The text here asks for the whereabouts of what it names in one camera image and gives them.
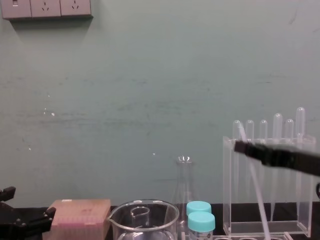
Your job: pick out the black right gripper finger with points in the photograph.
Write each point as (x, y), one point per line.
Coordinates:
(246, 149)

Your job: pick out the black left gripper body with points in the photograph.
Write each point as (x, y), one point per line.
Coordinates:
(10, 232)

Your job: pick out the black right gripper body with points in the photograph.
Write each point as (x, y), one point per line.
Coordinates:
(290, 158)

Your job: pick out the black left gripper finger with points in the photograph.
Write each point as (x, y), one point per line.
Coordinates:
(37, 222)
(8, 193)

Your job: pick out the clear plastic dropper pipette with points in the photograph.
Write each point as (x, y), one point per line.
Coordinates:
(249, 130)
(263, 130)

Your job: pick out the pink pipette tip box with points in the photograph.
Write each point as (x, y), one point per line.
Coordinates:
(80, 215)

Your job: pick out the clear acrylic pipette rack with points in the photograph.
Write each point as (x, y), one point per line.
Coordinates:
(228, 190)

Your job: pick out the glass conical flask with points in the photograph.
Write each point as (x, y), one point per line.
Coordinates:
(184, 185)

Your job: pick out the vial with teal cap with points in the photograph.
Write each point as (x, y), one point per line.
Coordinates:
(198, 206)
(201, 222)

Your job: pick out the clear plastic tube rack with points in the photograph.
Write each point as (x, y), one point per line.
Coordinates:
(250, 238)

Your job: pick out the small glass beaker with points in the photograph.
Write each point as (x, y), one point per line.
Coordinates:
(140, 216)

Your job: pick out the large glass beaker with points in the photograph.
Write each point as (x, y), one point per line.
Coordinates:
(165, 220)

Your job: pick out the grey wall socket panel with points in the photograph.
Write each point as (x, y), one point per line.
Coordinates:
(47, 8)

